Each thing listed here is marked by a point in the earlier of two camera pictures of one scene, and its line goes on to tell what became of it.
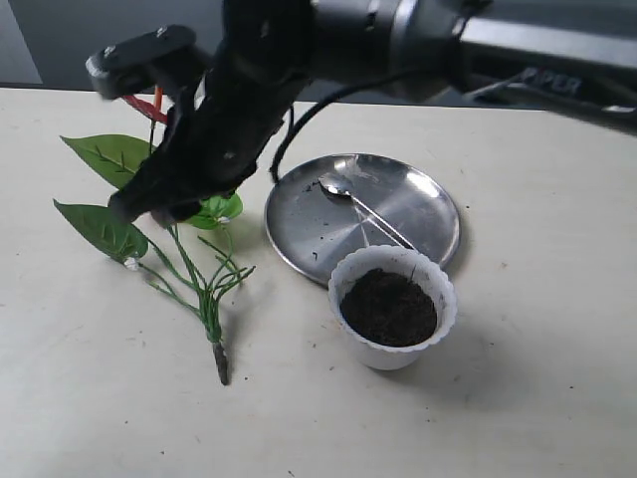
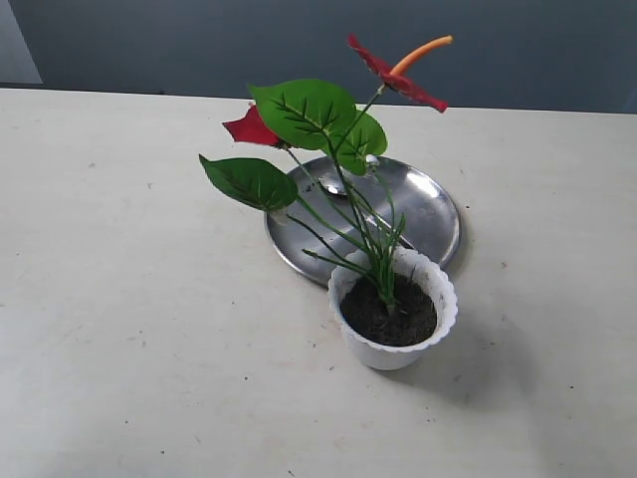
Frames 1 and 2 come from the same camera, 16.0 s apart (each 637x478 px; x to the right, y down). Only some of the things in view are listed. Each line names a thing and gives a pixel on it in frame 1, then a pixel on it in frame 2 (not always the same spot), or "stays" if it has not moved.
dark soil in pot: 387,309 stays
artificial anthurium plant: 124,238 to 325,134
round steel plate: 315,231 stays
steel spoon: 338,187 stays
